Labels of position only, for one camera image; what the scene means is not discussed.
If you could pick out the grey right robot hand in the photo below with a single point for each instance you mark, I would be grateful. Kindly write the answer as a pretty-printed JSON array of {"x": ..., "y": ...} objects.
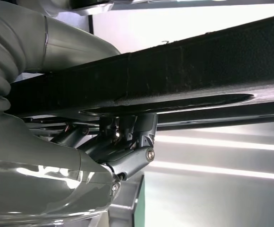
[{"x": 32, "y": 163}]

